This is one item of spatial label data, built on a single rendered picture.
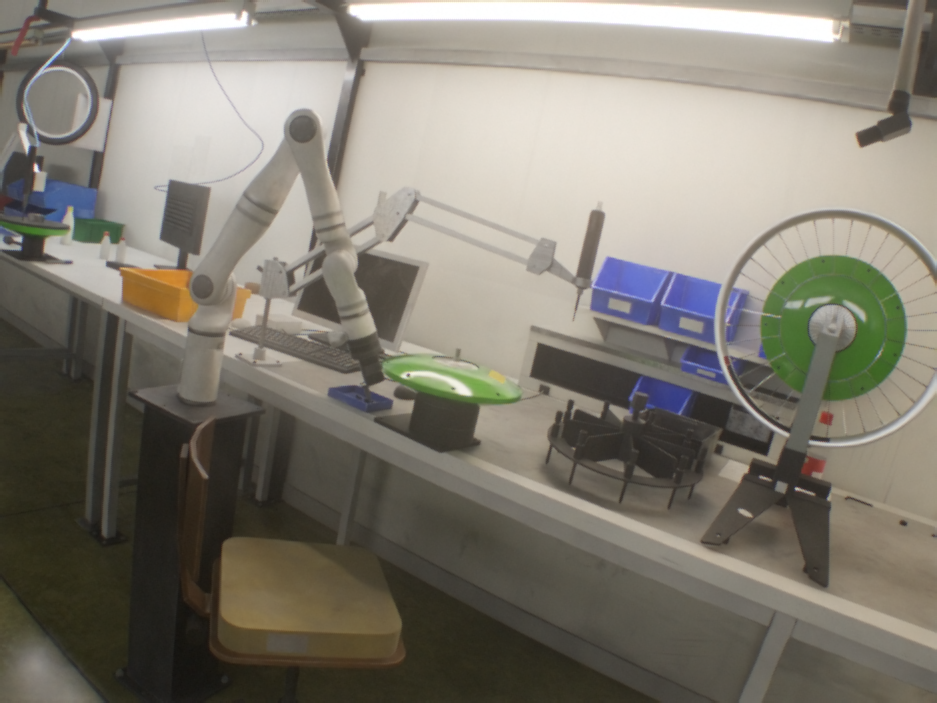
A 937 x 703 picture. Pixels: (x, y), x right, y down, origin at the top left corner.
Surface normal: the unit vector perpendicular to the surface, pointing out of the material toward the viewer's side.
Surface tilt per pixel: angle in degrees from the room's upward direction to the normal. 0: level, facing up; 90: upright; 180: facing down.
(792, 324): 92
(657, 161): 90
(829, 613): 90
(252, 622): 0
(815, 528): 18
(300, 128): 95
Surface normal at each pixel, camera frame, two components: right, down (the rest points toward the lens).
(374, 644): 0.29, 0.23
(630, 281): -0.55, 0.03
